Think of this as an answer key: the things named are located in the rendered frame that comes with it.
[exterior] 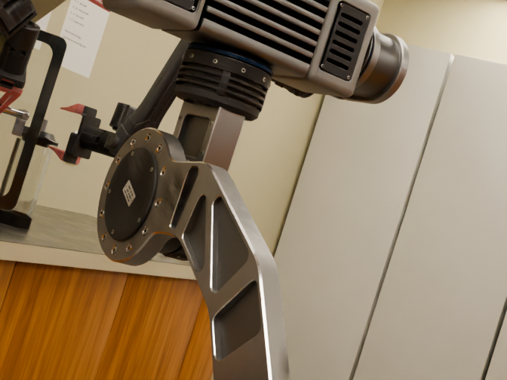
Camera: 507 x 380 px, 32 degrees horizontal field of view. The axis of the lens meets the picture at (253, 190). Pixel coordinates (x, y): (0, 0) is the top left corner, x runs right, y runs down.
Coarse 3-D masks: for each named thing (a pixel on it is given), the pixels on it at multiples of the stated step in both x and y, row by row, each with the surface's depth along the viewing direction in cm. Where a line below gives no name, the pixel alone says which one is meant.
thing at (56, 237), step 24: (48, 216) 270; (72, 216) 297; (0, 240) 184; (24, 240) 197; (48, 240) 211; (72, 240) 227; (96, 240) 245; (48, 264) 200; (72, 264) 208; (96, 264) 216; (120, 264) 225; (144, 264) 235; (168, 264) 246
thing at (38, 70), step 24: (0, 48) 192; (48, 48) 196; (48, 72) 196; (0, 96) 193; (24, 96) 195; (48, 96) 197; (0, 120) 194; (0, 144) 194; (24, 144) 196; (0, 168) 195; (24, 168) 197; (0, 192) 195
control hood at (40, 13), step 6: (36, 0) 206; (42, 0) 207; (48, 0) 208; (54, 0) 209; (60, 0) 209; (36, 6) 208; (42, 6) 209; (48, 6) 210; (54, 6) 211; (36, 12) 210; (42, 12) 211; (48, 12) 212; (36, 18) 212
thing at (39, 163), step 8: (40, 136) 215; (40, 144) 216; (48, 144) 217; (40, 152) 216; (48, 152) 218; (32, 160) 216; (40, 160) 217; (48, 160) 220; (32, 168) 216; (40, 168) 217; (32, 176) 216; (40, 176) 218; (24, 184) 216; (32, 184) 217; (40, 184) 219; (24, 192) 216; (32, 192) 217; (24, 200) 216; (32, 200) 218; (16, 208) 216; (24, 208) 217; (32, 208) 219
